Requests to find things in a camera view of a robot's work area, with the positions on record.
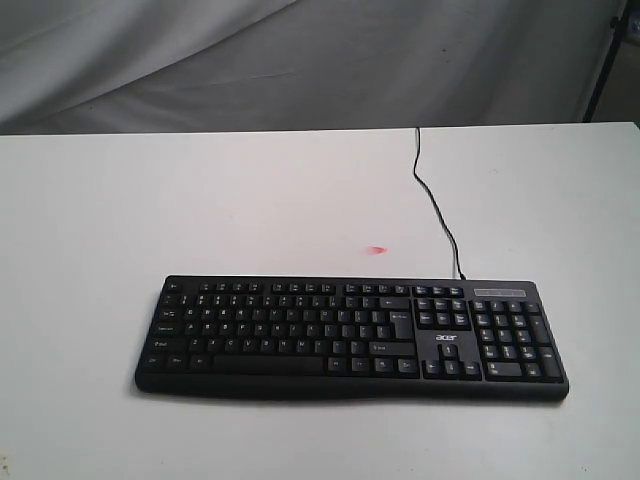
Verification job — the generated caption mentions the black tripod stand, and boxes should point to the black tripod stand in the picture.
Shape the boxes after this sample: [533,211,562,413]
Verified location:
[582,1,639,124]

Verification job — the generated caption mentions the black keyboard cable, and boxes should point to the black keyboard cable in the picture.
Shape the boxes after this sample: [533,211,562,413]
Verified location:
[412,126,469,281]

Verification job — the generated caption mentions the red mark on table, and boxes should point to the red mark on table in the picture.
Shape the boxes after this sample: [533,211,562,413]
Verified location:
[367,246,387,255]

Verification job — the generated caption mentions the black acer keyboard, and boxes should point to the black acer keyboard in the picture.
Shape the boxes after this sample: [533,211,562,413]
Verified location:
[134,275,569,402]

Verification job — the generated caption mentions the grey backdrop cloth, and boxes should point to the grey backdrop cloth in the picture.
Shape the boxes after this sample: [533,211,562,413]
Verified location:
[1,1,623,134]

